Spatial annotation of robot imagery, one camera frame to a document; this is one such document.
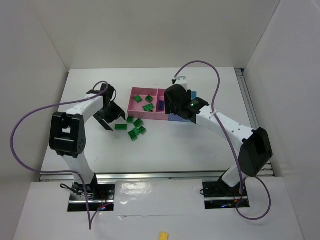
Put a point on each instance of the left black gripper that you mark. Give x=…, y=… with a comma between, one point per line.
x=110, y=116

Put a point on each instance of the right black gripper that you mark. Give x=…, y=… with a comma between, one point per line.
x=171, y=101

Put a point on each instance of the purple lego brick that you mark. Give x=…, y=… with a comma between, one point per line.
x=161, y=106

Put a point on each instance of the small green lego brick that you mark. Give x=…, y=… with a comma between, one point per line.
x=149, y=98
x=136, y=130

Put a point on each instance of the green L-shaped lego brick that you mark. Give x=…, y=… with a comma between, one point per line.
x=138, y=98

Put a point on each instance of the large pink container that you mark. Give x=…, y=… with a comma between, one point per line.
x=136, y=109

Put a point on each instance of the green lego brick bottom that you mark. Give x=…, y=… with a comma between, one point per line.
x=148, y=107

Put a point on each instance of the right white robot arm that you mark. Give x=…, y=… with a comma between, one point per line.
x=253, y=145

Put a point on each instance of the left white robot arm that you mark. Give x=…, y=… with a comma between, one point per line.
x=68, y=135

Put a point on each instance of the small pink container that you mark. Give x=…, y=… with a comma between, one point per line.
x=160, y=115

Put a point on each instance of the purple blue container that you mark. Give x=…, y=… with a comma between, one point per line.
x=175, y=118

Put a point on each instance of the yellow lego brick foreground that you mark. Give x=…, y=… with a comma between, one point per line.
x=164, y=236

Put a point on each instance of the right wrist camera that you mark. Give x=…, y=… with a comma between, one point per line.
x=180, y=80

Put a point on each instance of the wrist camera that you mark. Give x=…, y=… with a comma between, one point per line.
x=180, y=80
x=94, y=92

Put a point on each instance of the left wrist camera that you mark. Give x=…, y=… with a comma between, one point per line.
x=94, y=92

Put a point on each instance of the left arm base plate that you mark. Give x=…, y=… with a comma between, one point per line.
x=103, y=199

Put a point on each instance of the aluminium rail front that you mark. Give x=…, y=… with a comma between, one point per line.
x=159, y=175

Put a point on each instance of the aluminium rail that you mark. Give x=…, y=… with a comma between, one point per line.
x=159, y=175
x=267, y=170

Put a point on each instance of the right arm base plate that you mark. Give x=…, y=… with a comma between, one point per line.
x=218, y=195

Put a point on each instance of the aluminium rail right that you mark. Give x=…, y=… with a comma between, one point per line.
x=267, y=170

